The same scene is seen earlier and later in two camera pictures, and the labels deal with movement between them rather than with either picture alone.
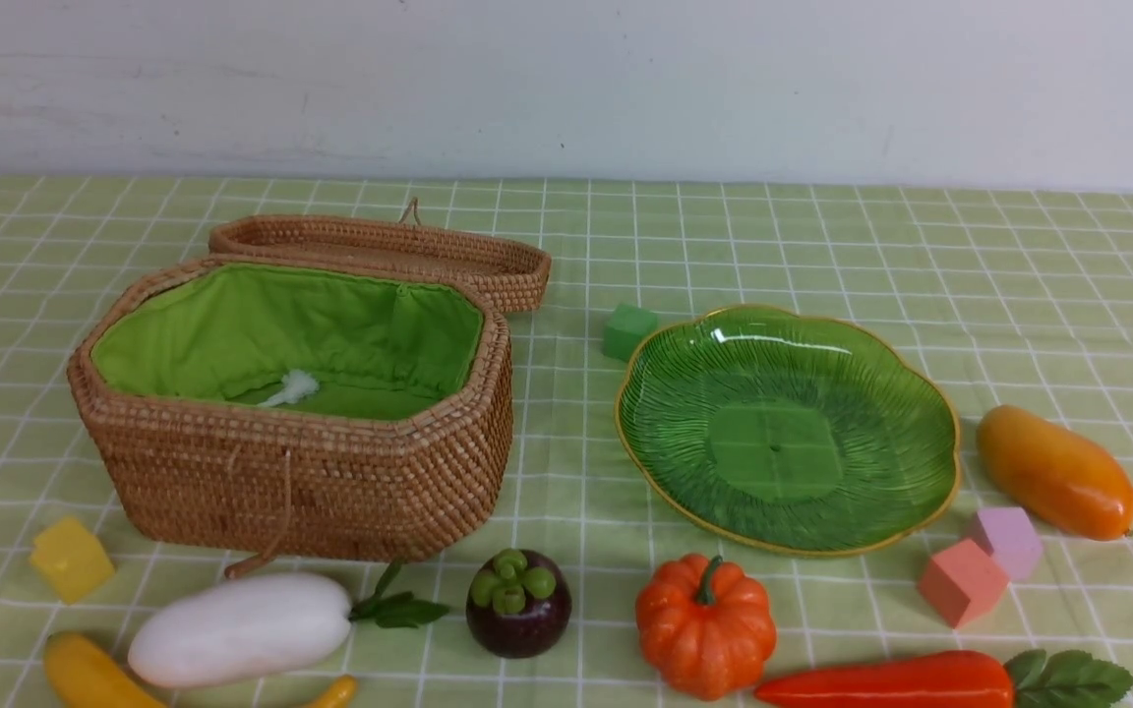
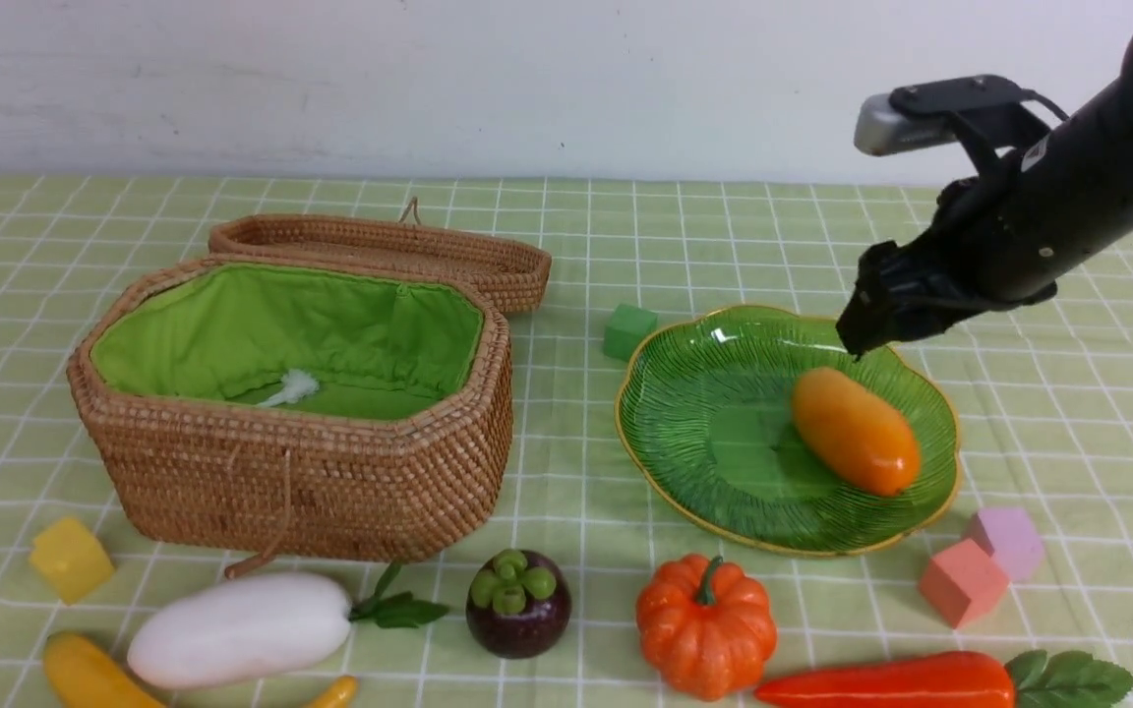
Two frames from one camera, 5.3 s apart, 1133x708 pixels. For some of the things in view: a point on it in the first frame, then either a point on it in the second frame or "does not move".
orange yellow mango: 1056,473 → 859,432
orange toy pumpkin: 705,627 does not move
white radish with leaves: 235,629 does not move
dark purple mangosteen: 518,604 does not move
